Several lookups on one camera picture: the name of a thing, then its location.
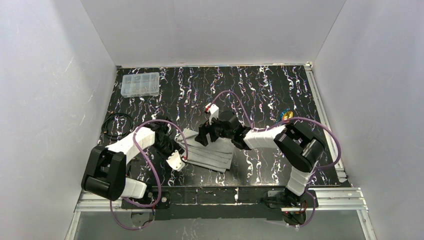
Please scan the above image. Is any aluminium front rail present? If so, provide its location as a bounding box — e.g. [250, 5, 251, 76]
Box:
[75, 186, 368, 212]

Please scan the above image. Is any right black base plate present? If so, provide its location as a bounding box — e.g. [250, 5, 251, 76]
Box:
[261, 188, 319, 208]

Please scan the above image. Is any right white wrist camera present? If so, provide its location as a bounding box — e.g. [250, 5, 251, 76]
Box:
[204, 103, 219, 122]

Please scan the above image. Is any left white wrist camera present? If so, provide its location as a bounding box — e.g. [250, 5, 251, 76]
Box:
[166, 150, 186, 172]

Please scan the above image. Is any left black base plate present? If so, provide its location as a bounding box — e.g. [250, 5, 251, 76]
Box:
[121, 190, 171, 210]

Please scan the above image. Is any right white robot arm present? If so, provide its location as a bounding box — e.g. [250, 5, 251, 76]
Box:
[195, 111, 326, 198]

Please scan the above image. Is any upper black coiled cable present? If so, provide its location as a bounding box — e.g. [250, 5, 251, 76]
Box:
[101, 113, 135, 141]

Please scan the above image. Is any grey cloth napkin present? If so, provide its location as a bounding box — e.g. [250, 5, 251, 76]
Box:
[183, 128, 236, 173]

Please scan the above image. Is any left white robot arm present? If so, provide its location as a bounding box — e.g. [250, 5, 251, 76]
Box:
[81, 119, 188, 201]

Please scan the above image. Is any iridescent gold spoon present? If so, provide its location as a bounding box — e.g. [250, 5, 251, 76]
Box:
[281, 110, 294, 121]

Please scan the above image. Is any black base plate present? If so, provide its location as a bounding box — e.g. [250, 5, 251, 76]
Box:
[121, 190, 171, 210]
[261, 188, 319, 208]

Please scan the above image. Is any blue metallic fork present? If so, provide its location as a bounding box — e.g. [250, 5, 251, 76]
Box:
[278, 108, 293, 122]

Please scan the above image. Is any clear plastic organizer box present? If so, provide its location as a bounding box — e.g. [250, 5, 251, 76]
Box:
[120, 72, 160, 98]

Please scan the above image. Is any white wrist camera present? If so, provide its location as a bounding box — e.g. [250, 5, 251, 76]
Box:
[166, 150, 186, 172]
[204, 103, 219, 122]

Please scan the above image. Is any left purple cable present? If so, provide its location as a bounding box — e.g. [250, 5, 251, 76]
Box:
[109, 119, 190, 231]

